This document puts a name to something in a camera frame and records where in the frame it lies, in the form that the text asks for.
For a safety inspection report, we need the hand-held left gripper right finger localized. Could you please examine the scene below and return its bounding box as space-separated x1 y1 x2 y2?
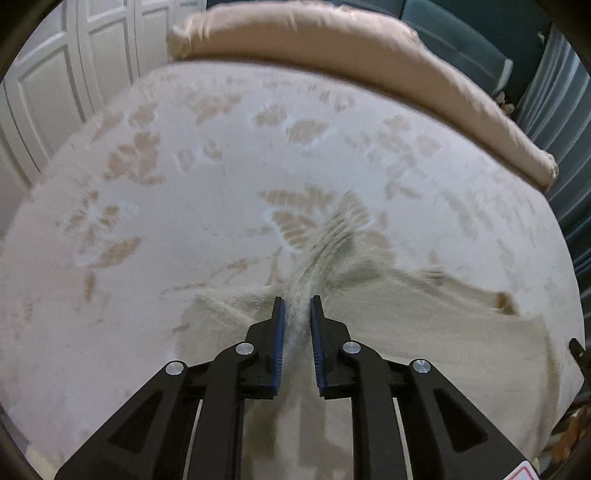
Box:
309 294 542 480

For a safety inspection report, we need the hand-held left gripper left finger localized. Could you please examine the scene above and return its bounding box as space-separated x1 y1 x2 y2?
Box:
54 295 287 480

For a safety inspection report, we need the cream sweater with black hearts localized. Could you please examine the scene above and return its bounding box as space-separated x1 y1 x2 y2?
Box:
178 198 583 480

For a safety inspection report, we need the cream floral bed blanket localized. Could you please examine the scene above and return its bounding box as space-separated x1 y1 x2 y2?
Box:
0 60 583 472

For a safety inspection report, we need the blue-grey curtain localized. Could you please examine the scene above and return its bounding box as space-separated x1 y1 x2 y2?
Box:
512 23 591 289

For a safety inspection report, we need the small plush toy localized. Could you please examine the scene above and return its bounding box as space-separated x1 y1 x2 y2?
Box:
493 90 516 117

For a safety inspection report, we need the teal upholstered headboard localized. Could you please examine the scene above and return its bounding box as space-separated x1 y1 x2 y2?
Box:
337 0 553 108

